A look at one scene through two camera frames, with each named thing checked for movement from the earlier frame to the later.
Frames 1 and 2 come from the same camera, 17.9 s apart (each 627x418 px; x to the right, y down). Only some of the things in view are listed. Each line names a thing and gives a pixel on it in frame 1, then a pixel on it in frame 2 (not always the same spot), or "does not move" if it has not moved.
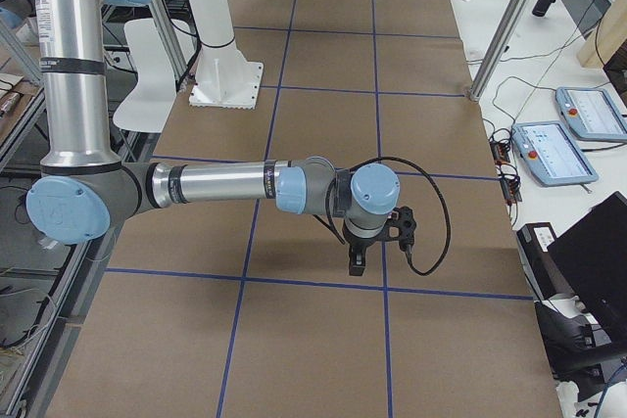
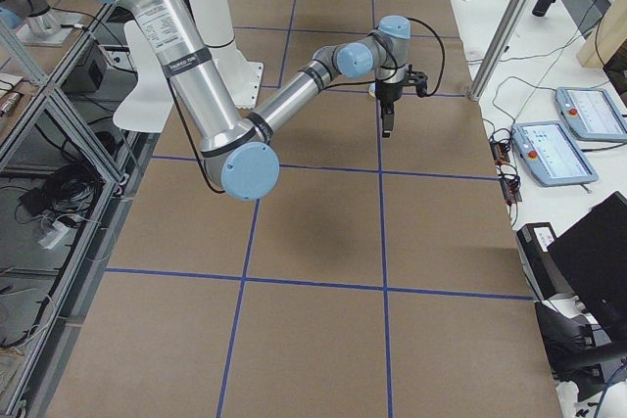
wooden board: x=605 y=40 does not move
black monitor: x=592 y=255 does not move
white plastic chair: x=151 y=107 does not move
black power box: x=546 y=276 does not move
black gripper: x=403 y=217 -> x=417 y=78
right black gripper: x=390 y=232 -> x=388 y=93
